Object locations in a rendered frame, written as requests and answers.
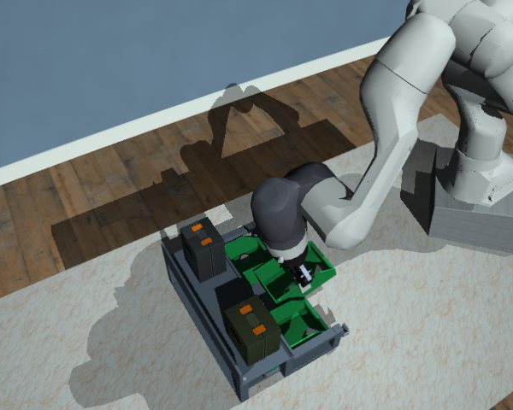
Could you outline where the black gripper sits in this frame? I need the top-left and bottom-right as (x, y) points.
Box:
(280, 244), (315, 294)

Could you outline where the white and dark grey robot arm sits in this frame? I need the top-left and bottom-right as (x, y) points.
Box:
(251, 0), (513, 263)

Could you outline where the grey metal shelf rack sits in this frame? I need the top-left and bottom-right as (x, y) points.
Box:
(161, 221), (350, 403)

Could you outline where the green bin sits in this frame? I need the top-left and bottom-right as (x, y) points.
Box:
(225, 237), (274, 286)
(270, 300), (328, 349)
(254, 241), (334, 307)

